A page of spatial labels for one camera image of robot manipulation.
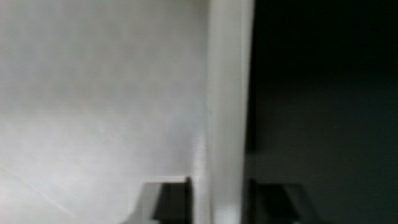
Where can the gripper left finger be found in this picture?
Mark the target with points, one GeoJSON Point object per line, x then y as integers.
{"type": "Point", "coordinates": [166, 203]}

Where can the white desk top panel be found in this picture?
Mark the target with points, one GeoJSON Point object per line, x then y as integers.
{"type": "Point", "coordinates": [123, 106]}

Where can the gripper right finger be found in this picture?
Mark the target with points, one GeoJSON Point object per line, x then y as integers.
{"type": "Point", "coordinates": [280, 204]}

